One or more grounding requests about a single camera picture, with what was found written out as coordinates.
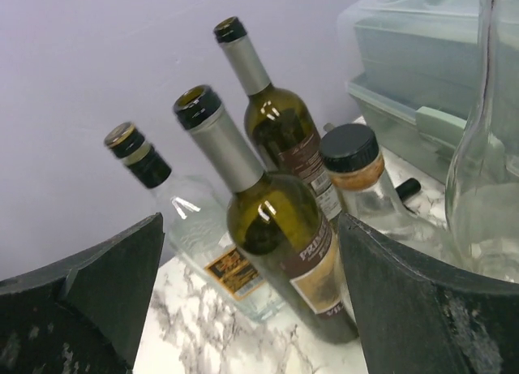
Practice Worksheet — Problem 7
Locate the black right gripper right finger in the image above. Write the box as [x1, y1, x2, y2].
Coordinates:
[338, 213, 518, 373]

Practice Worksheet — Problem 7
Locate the translucent green storage box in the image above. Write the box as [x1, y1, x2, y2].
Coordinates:
[337, 0, 481, 182]

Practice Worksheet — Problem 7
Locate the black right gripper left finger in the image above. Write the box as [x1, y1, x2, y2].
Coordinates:
[1, 213, 165, 373]

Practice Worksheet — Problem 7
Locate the green wine bottle silver neck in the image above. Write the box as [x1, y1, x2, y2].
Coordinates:
[213, 16, 341, 221]

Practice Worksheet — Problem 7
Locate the black metal pipe fitting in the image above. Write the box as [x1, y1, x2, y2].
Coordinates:
[395, 178, 422, 214]

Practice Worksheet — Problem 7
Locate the green wine bottle tan label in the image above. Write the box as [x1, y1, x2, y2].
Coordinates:
[173, 84, 358, 344]

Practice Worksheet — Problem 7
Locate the small clear black-capped bottle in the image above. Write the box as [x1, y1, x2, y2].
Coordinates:
[319, 123, 455, 261]

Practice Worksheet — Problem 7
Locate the clear flat liquor bottle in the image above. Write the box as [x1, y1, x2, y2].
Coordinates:
[104, 122, 284, 322]

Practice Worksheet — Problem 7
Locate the tall clear glass bottle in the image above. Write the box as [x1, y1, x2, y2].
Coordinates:
[445, 0, 518, 283]

